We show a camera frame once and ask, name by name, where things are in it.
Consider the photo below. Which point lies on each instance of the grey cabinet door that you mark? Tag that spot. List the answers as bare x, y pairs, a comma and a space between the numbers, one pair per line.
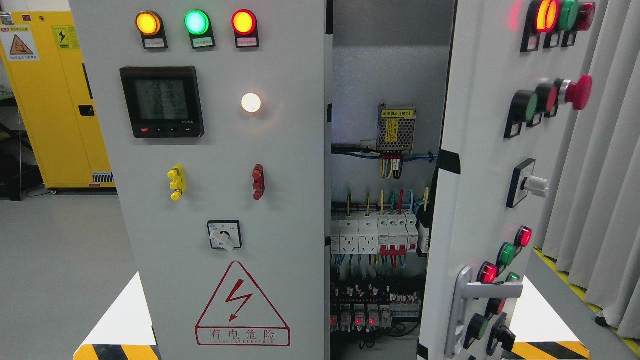
502, 145
283, 233

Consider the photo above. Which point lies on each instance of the white breaker row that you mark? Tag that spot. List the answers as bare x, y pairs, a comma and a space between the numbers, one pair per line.
389, 234

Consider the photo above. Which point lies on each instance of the metal mesh power supply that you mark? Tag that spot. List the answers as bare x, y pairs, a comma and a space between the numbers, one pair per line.
396, 128

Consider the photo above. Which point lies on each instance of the white indicator light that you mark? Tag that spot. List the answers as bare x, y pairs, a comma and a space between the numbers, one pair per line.
251, 102

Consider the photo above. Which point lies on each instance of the relay and terminal row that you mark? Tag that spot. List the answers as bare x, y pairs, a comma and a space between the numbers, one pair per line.
380, 304

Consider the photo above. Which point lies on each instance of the red indicator light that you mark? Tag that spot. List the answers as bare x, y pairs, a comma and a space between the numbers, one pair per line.
245, 28

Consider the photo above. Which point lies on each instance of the black digital power meter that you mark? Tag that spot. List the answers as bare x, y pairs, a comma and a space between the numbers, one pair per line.
163, 102

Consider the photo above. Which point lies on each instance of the green indicator light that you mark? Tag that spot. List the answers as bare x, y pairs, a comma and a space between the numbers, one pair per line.
199, 28

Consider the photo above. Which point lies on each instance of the amber indicator light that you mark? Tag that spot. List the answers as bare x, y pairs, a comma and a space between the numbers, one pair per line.
150, 25

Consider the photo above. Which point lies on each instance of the red emergency stop button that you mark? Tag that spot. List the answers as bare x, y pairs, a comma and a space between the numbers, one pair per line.
575, 92

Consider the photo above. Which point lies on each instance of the grey curtain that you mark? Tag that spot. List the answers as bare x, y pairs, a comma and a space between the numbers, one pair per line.
593, 234

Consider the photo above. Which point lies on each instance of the yellow safety cabinet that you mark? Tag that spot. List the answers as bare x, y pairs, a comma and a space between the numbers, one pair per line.
44, 62

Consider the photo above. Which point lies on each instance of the red terminal post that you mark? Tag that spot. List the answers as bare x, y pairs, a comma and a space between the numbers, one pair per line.
258, 176

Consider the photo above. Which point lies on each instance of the yellow terminal post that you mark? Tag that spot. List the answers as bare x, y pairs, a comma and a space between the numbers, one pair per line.
177, 182

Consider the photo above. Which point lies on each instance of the silver door handle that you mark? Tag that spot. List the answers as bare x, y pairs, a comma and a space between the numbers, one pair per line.
460, 333

